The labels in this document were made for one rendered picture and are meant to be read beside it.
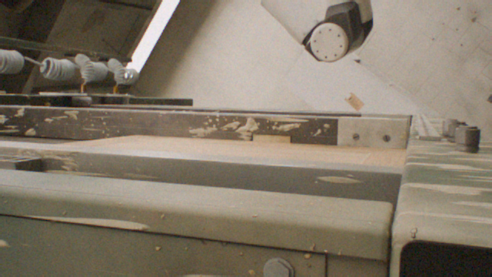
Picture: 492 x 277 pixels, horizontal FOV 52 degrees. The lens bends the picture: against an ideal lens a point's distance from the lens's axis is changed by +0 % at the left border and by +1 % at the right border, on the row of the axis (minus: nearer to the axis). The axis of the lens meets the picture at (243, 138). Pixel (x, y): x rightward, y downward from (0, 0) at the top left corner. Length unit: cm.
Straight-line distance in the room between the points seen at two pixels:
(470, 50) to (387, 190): 568
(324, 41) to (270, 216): 80
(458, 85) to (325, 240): 592
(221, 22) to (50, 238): 650
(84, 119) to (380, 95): 383
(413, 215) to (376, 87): 453
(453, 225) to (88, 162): 43
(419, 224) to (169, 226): 12
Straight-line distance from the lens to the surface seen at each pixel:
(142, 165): 55
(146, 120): 111
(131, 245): 28
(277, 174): 49
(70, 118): 122
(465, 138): 59
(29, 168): 62
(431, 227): 23
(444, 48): 614
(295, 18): 108
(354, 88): 481
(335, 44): 101
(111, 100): 191
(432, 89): 614
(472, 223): 25
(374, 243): 23
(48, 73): 162
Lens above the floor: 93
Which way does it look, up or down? 12 degrees up
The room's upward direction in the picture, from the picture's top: 51 degrees counter-clockwise
